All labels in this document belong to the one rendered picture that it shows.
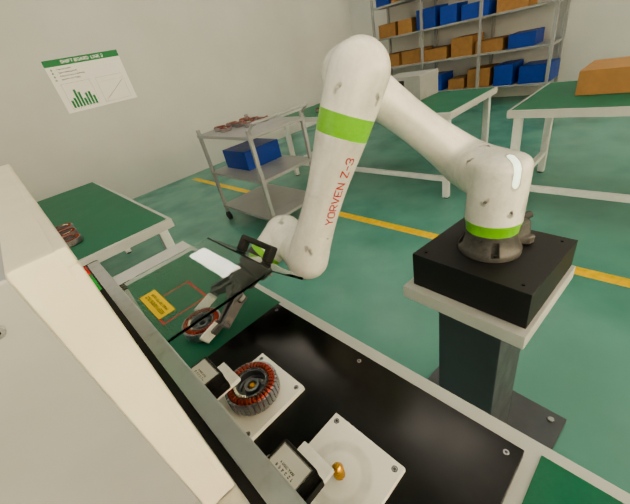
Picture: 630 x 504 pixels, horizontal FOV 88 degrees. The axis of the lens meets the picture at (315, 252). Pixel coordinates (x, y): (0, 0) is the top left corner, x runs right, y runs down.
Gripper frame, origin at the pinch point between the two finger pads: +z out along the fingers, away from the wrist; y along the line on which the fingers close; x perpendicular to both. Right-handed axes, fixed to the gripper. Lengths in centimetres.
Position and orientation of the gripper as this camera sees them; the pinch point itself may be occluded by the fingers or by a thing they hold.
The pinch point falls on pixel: (203, 323)
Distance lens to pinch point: 101.0
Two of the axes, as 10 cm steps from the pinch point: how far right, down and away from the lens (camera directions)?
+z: -6.7, 7.4, 0.4
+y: -4.0, -4.1, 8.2
